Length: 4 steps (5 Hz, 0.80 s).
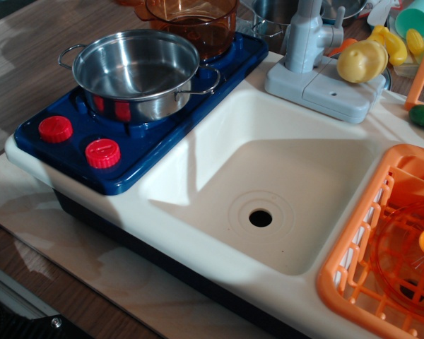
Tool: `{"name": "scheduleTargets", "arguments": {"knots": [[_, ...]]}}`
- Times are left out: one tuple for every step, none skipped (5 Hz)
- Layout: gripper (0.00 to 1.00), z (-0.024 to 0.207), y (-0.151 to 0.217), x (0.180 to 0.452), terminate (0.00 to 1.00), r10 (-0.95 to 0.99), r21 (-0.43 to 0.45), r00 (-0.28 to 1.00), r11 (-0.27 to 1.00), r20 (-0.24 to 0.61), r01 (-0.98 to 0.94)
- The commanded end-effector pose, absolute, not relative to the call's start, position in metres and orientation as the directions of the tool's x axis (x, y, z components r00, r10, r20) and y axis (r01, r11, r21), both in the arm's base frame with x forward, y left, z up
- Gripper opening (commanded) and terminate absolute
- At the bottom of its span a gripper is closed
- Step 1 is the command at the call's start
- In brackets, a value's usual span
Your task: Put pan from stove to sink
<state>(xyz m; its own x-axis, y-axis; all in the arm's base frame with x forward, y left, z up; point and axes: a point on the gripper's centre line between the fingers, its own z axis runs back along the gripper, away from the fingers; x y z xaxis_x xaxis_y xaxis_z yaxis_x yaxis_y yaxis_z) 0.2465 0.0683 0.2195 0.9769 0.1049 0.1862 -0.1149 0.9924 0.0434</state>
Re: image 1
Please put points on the transparent orange lid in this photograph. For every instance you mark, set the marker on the transparent orange lid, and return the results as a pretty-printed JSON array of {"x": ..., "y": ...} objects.
[{"x": 397, "y": 256}]

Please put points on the teal plastic cup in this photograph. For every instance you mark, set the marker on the teal plastic cup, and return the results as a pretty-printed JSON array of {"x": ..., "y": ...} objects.
[{"x": 412, "y": 17}]

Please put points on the transparent amber plastic pot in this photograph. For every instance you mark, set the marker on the transparent amber plastic pot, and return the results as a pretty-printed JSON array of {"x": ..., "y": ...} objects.
[{"x": 209, "y": 25}]

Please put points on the orange dish rack basket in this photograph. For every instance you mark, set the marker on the orange dish rack basket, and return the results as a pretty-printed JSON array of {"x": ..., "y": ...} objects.
[{"x": 347, "y": 282}]

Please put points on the blue toy stove top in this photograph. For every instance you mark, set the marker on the blue toy stove top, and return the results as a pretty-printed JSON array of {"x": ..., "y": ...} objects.
[{"x": 140, "y": 145}]

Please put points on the yellow toy pear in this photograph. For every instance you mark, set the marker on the yellow toy pear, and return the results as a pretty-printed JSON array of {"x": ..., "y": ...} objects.
[{"x": 362, "y": 61}]

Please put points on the red stove knob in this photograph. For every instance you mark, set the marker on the red stove knob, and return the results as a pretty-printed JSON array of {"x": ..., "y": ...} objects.
[
  {"x": 102, "y": 153},
  {"x": 55, "y": 129}
]

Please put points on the steel bowl at top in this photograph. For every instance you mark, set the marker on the steel bowl at top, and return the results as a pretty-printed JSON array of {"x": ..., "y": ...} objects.
[{"x": 352, "y": 8}]

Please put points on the steel pot behind faucet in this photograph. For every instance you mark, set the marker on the steel pot behind faucet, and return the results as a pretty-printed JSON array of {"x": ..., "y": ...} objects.
[{"x": 271, "y": 18}]

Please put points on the cream toy sink unit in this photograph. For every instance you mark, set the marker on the cream toy sink unit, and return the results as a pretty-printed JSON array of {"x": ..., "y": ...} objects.
[{"x": 250, "y": 203}]

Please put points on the right red stove knob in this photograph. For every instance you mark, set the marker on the right red stove knob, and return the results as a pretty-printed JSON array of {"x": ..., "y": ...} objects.
[{"x": 102, "y": 153}]

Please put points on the steel pan with loop handles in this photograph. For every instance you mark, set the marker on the steel pan with loop handles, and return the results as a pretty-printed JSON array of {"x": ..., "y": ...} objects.
[{"x": 139, "y": 76}]

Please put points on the grey toy faucet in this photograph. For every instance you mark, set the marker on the grey toy faucet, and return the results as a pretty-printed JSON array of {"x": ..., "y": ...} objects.
[{"x": 308, "y": 78}]

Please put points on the black metal bracket bottom left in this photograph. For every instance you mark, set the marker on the black metal bracket bottom left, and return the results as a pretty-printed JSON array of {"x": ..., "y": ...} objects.
[{"x": 13, "y": 325}]

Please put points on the left red stove knob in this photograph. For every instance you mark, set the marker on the left red stove knob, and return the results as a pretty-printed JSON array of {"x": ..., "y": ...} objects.
[{"x": 55, "y": 129}]

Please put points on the yellow toy corn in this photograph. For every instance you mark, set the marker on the yellow toy corn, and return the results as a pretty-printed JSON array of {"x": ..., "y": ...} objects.
[{"x": 415, "y": 42}]

